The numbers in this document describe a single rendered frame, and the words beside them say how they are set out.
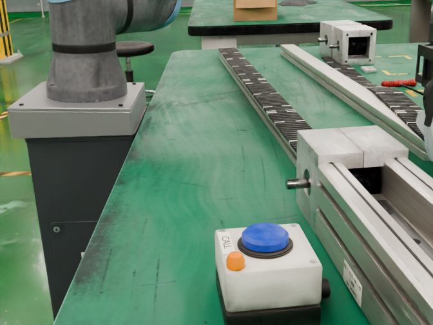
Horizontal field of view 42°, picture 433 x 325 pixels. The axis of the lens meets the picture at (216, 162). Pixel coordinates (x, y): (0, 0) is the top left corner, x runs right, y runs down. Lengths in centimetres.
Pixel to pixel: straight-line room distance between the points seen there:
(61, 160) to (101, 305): 56
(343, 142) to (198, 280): 22
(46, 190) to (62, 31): 29
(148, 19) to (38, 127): 30
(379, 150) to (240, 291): 24
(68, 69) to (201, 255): 55
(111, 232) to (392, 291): 34
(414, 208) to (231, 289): 20
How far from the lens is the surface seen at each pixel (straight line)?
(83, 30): 104
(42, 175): 109
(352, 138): 66
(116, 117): 101
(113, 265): 60
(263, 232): 49
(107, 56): 107
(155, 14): 114
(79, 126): 102
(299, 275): 47
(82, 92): 105
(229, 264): 46
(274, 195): 74
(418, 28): 519
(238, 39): 265
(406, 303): 43
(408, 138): 95
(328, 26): 171
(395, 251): 45
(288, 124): 93
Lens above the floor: 108
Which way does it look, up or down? 20 degrees down
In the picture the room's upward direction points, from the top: 2 degrees counter-clockwise
